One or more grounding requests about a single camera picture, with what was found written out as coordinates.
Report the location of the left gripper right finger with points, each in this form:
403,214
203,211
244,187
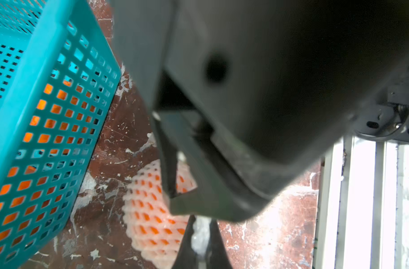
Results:
217,257

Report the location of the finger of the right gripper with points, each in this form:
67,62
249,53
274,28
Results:
168,153

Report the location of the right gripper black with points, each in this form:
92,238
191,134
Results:
243,96

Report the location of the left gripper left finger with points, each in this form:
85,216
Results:
187,257

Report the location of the orange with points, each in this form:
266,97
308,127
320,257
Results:
153,230
65,122
35,202

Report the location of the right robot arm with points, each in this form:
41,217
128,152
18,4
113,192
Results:
243,96

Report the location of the teal plastic basket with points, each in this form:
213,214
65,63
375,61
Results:
58,77

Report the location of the aluminium front rail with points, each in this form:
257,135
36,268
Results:
362,220

